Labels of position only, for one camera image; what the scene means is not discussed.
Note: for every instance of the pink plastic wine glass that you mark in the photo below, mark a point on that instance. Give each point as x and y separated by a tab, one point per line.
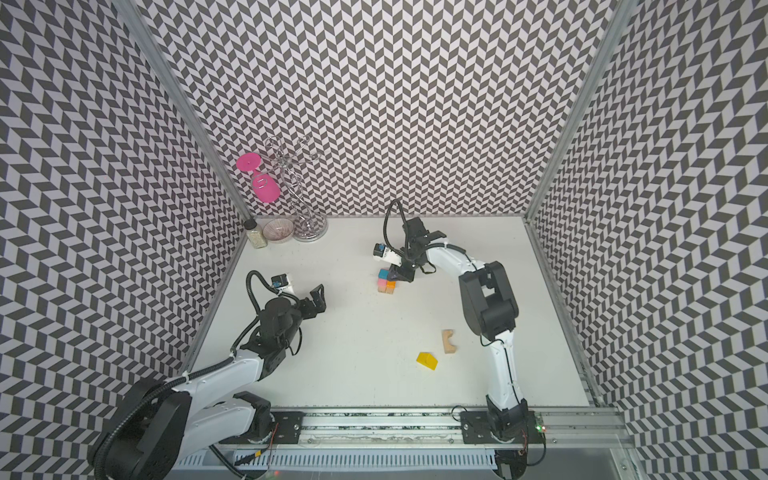
263	184

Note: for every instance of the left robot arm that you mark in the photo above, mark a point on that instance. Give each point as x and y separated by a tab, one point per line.
160	421

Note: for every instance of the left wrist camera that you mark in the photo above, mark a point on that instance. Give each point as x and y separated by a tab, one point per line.
281	283

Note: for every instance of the glass spice jar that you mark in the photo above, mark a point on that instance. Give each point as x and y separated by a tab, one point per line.
254	234

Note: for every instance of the chrome wire glass stand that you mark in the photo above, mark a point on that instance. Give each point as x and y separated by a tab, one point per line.
292	160

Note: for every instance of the striped ceramic bowl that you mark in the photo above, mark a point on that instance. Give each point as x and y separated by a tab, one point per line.
278	230

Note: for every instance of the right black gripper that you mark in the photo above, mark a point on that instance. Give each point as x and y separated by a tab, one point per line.
407	262

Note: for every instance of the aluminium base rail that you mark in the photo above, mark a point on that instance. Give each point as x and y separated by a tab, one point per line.
550	442

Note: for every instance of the natural wood arch block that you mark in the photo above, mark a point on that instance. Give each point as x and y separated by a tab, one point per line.
448	347

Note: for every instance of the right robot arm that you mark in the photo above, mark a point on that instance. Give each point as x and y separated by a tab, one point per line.
489	307

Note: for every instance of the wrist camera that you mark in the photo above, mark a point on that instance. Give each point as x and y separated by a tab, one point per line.
382	252
281	283

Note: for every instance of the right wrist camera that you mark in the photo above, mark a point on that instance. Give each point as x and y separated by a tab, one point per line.
382	252

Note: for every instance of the yellow block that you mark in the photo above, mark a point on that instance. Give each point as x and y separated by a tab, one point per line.
427	360

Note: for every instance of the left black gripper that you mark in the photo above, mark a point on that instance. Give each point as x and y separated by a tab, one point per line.
319	300

